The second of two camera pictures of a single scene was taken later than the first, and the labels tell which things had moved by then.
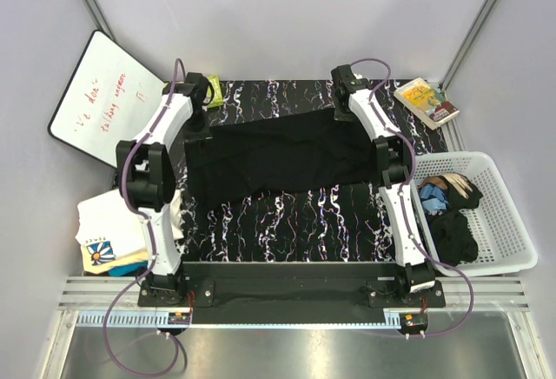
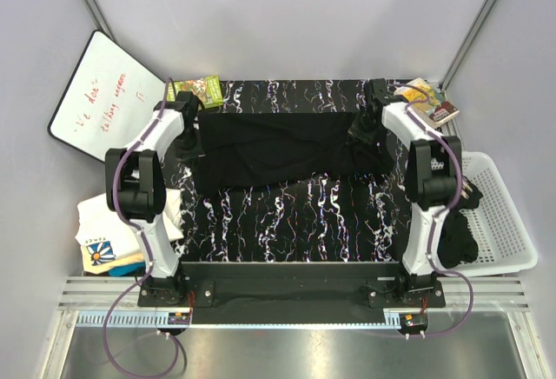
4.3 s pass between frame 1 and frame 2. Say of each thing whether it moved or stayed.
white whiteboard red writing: stayed
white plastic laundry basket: stayed
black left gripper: moved
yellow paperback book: stayed
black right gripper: moved
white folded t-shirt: stayed
